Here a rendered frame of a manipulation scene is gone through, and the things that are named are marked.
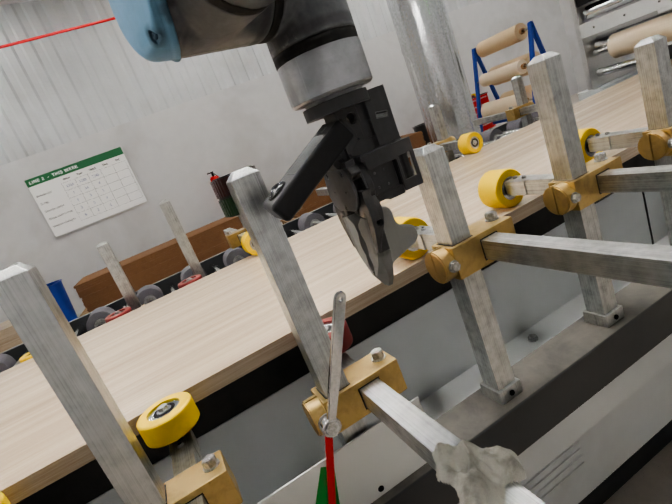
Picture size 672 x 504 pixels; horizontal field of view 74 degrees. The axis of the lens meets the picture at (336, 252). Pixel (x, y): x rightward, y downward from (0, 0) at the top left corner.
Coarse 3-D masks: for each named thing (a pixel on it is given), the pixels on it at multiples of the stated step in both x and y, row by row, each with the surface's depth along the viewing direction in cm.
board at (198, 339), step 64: (256, 256) 142; (320, 256) 112; (128, 320) 124; (192, 320) 101; (256, 320) 85; (0, 384) 111; (128, 384) 79; (192, 384) 69; (0, 448) 73; (64, 448) 64
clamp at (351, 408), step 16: (384, 352) 62; (352, 368) 62; (368, 368) 60; (384, 368) 59; (352, 384) 58; (400, 384) 60; (304, 400) 59; (320, 400) 57; (352, 400) 58; (320, 416) 56; (336, 416) 57; (352, 416) 58; (320, 432) 57
